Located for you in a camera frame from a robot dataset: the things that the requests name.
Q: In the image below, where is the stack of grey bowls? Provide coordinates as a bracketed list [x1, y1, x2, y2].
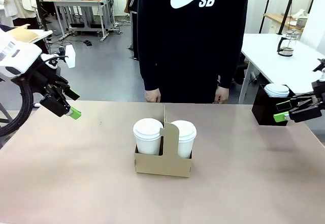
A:
[296, 9, 309, 30]

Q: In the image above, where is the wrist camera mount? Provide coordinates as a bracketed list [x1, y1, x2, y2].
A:
[312, 58, 325, 82]
[40, 45, 77, 69]

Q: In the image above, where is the white paper cup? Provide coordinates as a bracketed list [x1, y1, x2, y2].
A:
[177, 138, 195, 159]
[135, 134, 161, 156]

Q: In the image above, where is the wooden shelf board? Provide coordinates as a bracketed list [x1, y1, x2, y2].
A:
[263, 12, 309, 34]

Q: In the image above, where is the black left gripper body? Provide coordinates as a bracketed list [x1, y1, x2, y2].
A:
[24, 61, 70, 97]

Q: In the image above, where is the small white side table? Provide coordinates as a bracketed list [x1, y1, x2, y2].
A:
[31, 29, 53, 44]

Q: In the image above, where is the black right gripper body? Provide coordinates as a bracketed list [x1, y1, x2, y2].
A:
[311, 80, 325, 119]

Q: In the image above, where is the black corrugated cable hose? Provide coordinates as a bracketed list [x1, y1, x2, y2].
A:
[0, 78, 34, 138]

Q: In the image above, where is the person's right forearm black sleeve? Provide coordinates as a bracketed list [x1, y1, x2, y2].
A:
[138, 41, 161, 91]

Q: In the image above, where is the grey workbench brown top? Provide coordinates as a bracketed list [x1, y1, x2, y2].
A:
[42, 0, 114, 42]

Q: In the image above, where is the black office chair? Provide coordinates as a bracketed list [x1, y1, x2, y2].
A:
[40, 0, 58, 23]

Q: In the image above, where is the black tripod pole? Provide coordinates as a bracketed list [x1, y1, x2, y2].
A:
[30, 0, 49, 40]
[258, 0, 274, 34]
[276, 0, 298, 36]

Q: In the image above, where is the black lid holder box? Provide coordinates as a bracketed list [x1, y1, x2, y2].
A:
[251, 83, 297, 127]

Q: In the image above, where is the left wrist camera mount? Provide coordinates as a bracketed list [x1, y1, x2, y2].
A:
[40, 45, 77, 69]

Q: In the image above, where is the person's left hand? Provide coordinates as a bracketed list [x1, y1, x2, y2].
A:
[215, 86, 230, 105]

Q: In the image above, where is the glass french press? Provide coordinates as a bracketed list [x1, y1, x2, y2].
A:
[277, 30, 298, 57]

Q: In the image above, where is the brown cardboard cup carrier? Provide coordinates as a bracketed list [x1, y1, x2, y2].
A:
[134, 104, 193, 178]

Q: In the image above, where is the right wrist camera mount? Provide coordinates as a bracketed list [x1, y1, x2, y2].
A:
[312, 58, 325, 82]

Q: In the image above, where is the background person white coat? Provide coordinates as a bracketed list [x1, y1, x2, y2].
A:
[0, 0, 19, 27]

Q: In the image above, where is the person's right hand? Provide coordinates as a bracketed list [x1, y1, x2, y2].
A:
[144, 88, 161, 104]

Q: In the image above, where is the person's left forearm black sleeve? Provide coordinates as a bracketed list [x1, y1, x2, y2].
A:
[217, 41, 245, 89]

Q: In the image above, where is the person's black hoodie torso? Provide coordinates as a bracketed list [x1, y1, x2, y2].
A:
[137, 0, 252, 104]

